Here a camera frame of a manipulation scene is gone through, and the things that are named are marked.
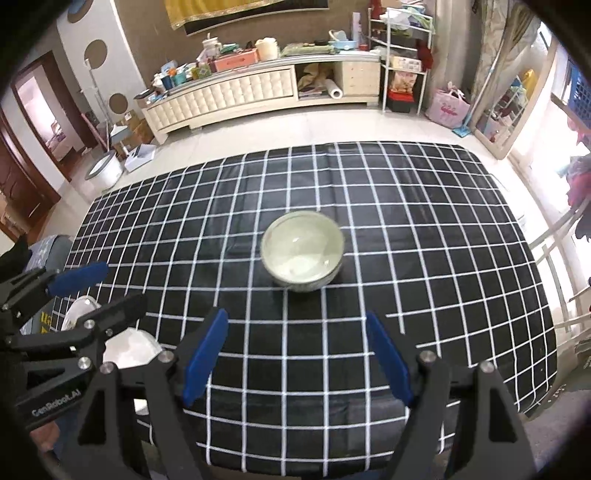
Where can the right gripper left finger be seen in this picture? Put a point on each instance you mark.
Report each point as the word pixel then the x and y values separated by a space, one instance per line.
pixel 105 445

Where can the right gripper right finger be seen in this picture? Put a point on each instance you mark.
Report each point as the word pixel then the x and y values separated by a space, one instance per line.
pixel 490 441

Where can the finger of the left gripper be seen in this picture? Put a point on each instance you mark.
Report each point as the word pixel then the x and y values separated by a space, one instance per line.
pixel 62 350
pixel 26 294

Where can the white ceramic bowl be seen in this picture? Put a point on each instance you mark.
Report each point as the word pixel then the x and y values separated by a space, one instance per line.
pixel 130 348

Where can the green speckled ceramic bowl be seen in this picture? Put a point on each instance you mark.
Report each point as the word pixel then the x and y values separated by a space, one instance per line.
pixel 303 250

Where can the grey chair with yellow print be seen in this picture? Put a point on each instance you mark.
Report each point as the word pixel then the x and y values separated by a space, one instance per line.
pixel 49 253

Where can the round grey white stool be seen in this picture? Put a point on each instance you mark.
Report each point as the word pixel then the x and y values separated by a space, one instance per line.
pixel 105 172

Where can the black white grid tablecloth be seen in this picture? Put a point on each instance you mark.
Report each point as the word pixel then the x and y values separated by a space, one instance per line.
pixel 432 247

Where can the white cardboard box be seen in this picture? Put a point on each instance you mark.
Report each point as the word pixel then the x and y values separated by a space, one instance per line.
pixel 139 156

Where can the pink storage bag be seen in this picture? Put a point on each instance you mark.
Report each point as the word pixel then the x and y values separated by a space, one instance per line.
pixel 449 107

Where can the white paper roll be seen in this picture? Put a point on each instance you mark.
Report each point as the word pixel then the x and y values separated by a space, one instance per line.
pixel 333 89

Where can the cream tufted tv cabinet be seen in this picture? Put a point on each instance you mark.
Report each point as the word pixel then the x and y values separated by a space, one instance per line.
pixel 282 84

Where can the white metal shelf rack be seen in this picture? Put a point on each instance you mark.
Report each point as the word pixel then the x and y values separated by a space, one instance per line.
pixel 402 32

